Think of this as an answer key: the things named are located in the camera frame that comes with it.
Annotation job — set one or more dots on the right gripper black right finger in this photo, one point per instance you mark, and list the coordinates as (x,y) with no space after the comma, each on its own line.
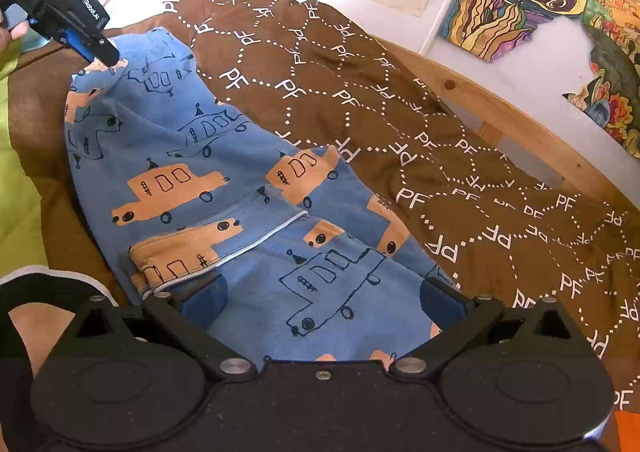
(469,323)

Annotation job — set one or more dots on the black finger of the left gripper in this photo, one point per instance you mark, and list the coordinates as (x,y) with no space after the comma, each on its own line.
(91,48)

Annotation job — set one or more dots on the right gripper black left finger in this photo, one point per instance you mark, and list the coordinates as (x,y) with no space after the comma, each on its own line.
(164,338)

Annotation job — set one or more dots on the blue car print pants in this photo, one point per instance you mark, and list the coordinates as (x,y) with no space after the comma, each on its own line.
(178,187)

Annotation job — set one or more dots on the person's left hand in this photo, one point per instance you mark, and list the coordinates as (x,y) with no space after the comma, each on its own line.
(12,28)

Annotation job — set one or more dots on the brown PF pattern duvet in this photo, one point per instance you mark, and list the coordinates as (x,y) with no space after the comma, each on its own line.
(311,76)

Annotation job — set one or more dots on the wooden bed frame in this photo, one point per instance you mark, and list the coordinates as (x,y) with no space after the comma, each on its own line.
(501,119)

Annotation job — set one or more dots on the flower pattern wall drawing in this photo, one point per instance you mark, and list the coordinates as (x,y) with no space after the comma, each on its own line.
(611,97)

